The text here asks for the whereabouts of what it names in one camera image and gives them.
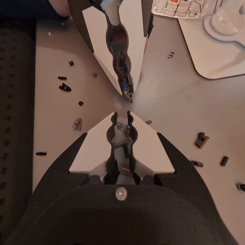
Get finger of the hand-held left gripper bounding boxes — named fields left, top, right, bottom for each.
left=82, top=5, right=123, bottom=95
left=117, top=0, right=149, bottom=93

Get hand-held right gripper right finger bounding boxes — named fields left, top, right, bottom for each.
left=127, top=110, right=175, bottom=185

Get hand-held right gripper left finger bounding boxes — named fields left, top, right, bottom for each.
left=69, top=112, right=119, bottom=184

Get grey curved lego panel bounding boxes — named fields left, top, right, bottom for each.
left=117, top=122, right=130, bottom=134

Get grey lego assembly blue pins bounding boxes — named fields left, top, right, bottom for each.
left=117, top=51, right=134, bottom=104

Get grey triangular lego piece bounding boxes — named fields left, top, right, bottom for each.
left=72, top=118, right=83, bottom=131

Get black lego wedge panel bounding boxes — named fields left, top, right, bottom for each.
left=59, top=83, right=72, bottom=93

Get person's left hand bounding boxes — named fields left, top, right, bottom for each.
left=113, top=32, right=127, bottom=44

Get dark tile with orange stripe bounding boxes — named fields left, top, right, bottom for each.
left=119, top=162, right=133, bottom=177

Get black connector with brown axle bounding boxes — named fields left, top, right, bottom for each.
left=195, top=132, right=210, bottom=149

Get clear sticker sheet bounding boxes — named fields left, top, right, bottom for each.
left=151, top=0, right=223, bottom=18

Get person's blue clothing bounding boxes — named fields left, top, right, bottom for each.
left=0, top=0, right=69, bottom=21

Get black foam mat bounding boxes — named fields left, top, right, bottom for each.
left=0, top=18, right=37, bottom=240

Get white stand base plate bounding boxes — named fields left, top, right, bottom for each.
left=178, top=18, right=245, bottom=79

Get pale blue stand frame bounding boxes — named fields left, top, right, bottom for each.
left=204, top=4, right=245, bottom=47

